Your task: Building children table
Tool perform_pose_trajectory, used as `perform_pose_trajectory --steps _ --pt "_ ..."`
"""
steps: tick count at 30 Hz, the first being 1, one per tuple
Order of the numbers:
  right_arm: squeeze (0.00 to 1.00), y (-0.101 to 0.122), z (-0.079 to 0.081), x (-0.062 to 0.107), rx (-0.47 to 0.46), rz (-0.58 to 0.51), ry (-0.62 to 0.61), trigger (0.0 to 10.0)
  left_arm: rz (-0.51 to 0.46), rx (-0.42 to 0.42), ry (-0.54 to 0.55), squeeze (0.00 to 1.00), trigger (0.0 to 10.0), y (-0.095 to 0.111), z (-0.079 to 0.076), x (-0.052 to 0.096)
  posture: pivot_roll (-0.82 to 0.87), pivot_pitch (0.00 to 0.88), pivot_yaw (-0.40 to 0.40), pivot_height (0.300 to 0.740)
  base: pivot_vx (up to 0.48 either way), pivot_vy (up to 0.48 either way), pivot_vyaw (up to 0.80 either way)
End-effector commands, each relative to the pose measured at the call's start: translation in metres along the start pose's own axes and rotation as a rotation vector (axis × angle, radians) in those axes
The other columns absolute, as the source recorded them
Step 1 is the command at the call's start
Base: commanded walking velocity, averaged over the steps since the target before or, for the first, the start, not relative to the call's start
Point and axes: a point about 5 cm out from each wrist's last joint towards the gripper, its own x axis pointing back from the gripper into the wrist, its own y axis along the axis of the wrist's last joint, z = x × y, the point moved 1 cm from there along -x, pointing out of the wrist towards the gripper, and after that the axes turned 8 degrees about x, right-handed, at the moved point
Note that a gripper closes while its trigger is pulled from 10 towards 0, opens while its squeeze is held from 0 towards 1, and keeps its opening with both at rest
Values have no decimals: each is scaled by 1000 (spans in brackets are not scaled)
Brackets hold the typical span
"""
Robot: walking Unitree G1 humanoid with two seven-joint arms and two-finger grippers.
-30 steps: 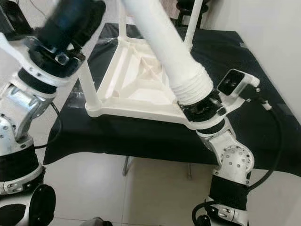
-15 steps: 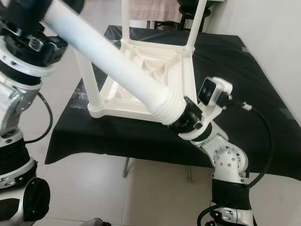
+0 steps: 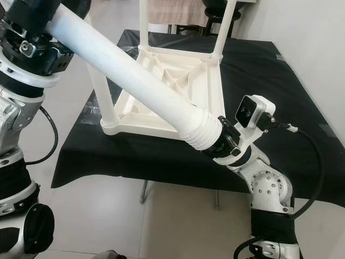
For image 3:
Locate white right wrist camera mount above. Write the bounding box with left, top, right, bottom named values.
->
left=216, top=94, right=275, bottom=165

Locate black tablecloth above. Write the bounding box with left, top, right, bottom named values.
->
left=51, top=30, right=345, bottom=206

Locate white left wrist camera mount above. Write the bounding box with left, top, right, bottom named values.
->
left=0, top=0, right=61, bottom=90

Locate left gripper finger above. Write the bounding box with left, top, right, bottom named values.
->
left=8, top=0, right=92, bottom=30

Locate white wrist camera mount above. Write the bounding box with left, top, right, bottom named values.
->
left=216, top=94, right=275, bottom=165
left=0, top=0, right=61, bottom=90

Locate beige cloth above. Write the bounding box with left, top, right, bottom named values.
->
left=148, top=0, right=208, bottom=25

